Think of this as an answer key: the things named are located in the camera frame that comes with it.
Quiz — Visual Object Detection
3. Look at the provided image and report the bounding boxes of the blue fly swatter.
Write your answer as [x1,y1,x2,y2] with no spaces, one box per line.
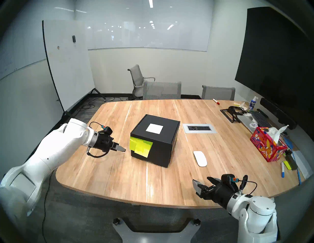
[284,137,301,184]

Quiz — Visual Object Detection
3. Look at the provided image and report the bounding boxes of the pale square sticky note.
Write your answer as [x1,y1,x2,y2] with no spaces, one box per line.
[145,124,164,134]

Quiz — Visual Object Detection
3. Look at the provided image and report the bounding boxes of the white tissue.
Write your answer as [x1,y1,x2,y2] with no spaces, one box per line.
[266,125,289,144]

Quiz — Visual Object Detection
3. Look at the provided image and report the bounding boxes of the gray mesh office chair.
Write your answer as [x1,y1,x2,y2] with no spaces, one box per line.
[143,81,182,100]

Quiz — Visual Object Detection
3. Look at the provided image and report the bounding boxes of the silver table power panel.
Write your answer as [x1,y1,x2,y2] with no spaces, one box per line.
[182,123,217,134]

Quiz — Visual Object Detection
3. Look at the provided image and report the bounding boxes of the large black wall screen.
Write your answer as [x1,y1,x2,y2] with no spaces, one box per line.
[235,7,314,118]

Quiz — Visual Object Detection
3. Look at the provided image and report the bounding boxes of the whiteboard cleaner spray bottle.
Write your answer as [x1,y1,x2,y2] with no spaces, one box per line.
[247,96,259,112]

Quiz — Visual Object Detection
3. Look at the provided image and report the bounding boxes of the red floral tissue box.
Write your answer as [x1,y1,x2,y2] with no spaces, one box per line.
[250,127,288,162]

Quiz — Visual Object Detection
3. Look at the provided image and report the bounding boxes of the white computer mouse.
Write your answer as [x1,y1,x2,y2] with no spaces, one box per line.
[193,151,208,167]

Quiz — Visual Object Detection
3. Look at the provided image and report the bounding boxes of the black keyboard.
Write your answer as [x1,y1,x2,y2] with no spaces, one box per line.
[249,110,272,128]

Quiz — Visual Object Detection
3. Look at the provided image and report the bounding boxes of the black cardboard box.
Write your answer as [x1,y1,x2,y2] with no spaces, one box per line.
[130,114,181,168]

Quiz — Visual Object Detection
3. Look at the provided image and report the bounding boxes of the silver laptop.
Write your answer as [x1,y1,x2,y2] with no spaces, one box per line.
[237,114,260,134]

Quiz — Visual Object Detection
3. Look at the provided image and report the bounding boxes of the rolling whiteboard on stand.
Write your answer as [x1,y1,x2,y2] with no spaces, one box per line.
[42,20,107,120]

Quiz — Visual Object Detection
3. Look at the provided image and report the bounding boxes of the coiled black cable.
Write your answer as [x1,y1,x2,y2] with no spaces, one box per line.
[228,106,247,115]

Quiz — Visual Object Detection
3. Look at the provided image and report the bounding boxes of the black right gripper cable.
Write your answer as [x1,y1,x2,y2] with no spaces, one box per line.
[237,175,258,196]

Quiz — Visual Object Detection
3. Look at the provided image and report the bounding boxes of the gray office chair with armrests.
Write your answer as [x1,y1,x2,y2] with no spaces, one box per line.
[127,64,156,100]

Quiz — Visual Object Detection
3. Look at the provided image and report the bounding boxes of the white paper sheet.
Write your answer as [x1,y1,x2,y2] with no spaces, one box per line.
[292,150,313,179]

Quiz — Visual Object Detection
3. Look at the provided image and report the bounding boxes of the lime green sticky note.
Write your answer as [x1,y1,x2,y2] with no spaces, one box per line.
[130,136,153,152]

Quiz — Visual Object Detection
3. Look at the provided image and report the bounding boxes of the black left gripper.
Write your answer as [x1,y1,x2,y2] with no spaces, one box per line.
[86,126,126,158]

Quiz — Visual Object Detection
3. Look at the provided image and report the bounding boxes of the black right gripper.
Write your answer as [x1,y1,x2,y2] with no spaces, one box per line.
[193,174,239,208]

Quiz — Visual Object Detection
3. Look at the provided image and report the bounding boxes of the black laptop stand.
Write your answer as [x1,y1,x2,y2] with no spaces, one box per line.
[220,108,242,122]

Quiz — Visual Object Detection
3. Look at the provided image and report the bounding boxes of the gray plain-back office chair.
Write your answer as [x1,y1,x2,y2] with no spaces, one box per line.
[201,85,236,101]

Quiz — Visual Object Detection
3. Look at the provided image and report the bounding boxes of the black video conference bar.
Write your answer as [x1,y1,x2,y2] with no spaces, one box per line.
[260,98,297,130]

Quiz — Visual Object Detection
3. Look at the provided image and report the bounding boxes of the dark whiteboard eraser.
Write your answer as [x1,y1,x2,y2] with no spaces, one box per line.
[285,154,298,170]

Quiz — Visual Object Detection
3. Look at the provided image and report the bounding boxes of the glass wall whiteboard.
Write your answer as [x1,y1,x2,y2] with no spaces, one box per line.
[74,0,212,52]

